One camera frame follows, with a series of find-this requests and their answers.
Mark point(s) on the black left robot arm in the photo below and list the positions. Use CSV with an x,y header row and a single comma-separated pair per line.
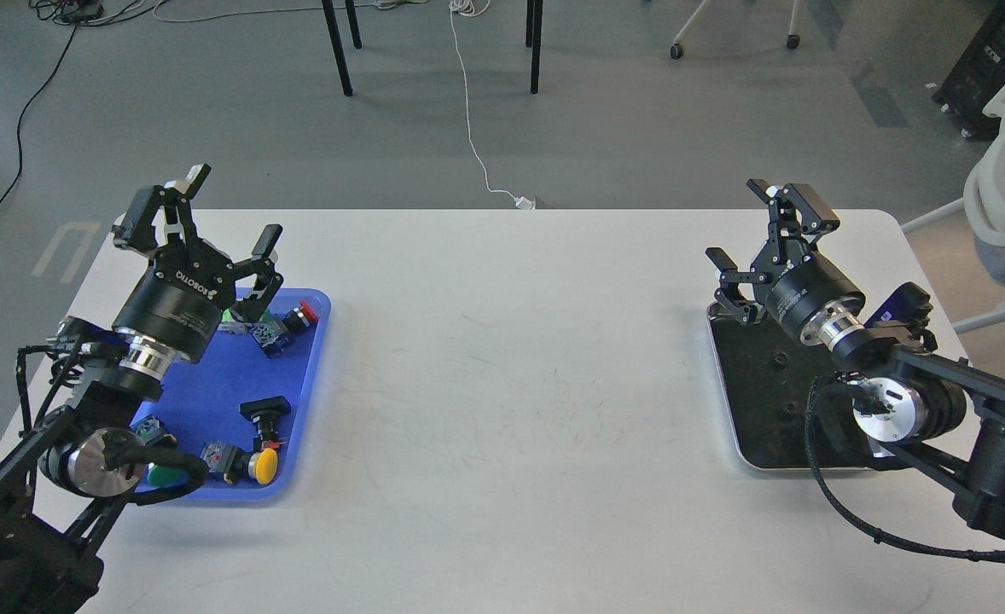
x,y
78,464

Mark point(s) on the yellow push button switch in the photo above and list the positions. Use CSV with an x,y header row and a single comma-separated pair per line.
x,y
231,463

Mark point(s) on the silver metal tray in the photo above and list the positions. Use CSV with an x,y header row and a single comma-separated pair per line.
x,y
768,405

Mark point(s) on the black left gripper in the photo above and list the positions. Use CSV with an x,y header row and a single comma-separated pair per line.
x,y
174,307

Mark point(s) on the red push button switch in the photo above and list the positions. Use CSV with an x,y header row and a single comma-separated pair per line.
x,y
274,333

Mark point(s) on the blue plastic tray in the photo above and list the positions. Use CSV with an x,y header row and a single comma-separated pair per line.
x,y
201,402

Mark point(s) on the black equipment case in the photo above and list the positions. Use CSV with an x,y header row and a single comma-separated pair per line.
x,y
978,75

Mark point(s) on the white chair base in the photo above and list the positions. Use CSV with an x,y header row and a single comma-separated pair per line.
x,y
701,32

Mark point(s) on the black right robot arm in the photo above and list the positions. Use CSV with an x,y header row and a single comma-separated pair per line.
x,y
889,402

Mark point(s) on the black push button switch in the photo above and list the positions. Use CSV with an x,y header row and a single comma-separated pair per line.
x,y
265,414

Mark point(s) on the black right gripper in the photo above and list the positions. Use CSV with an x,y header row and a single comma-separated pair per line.
x,y
809,285

